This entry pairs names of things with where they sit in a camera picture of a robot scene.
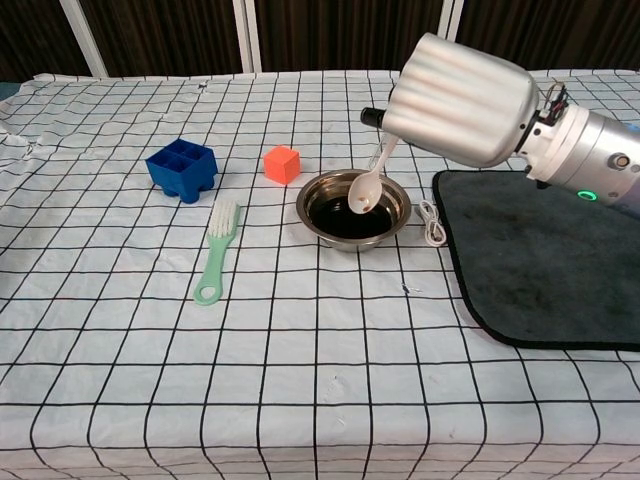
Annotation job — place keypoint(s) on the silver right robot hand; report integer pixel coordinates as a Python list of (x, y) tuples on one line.
[(460, 100)]

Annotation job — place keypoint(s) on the stainless steel bowl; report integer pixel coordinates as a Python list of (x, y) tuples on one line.
[(320, 220)]

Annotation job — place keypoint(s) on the white plastic spoon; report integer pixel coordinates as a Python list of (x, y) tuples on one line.
[(365, 192)]

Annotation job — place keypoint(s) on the black cloth mat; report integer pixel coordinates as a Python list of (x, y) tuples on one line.
[(540, 260)]

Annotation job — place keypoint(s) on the blue grid block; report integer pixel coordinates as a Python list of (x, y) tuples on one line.
[(182, 172)]

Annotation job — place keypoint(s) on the orange cube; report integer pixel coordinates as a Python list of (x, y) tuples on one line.
[(281, 165)]

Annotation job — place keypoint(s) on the white partition post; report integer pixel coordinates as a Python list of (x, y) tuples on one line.
[(87, 40), (247, 35), (451, 30)]

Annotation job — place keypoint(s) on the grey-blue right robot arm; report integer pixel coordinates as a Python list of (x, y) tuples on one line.
[(585, 150)]

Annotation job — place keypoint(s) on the white checkered tablecloth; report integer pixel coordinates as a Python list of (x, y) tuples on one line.
[(200, 375)]

